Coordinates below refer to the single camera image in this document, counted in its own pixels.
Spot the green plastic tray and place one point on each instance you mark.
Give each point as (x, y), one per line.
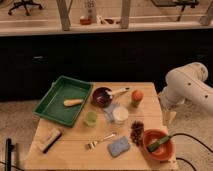
(51, 106)

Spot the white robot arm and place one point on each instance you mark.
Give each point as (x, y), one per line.
(185, 83)

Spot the black office chair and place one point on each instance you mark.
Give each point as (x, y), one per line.
(25, 4)

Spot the clear plastic cup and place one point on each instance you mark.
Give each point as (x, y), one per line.
(120, 115)

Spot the brown pine cone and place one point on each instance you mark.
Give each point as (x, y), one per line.
(136, 133)

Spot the white handled spoon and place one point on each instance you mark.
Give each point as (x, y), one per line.
(114, 92)

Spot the orange topped shaker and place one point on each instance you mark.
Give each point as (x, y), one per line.
(136, 97)

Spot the red white bottle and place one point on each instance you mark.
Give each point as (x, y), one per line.
(84, 20)

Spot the orange bowl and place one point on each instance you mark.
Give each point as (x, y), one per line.
(164, 152)

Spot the green cucumber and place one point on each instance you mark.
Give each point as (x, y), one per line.
(155, 145)

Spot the dark brown bowl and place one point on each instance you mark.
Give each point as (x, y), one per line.
(101, 97)

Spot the blue sponge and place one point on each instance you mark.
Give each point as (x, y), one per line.
(118, 146)

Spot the black stand post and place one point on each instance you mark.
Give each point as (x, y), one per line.
(8, 153)

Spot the silver fork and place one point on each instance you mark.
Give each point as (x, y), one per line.
(94, 143)

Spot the small green plastic cup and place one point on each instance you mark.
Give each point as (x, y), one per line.
(90, 119)

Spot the wooden block brush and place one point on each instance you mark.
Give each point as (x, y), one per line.
(49, 140)

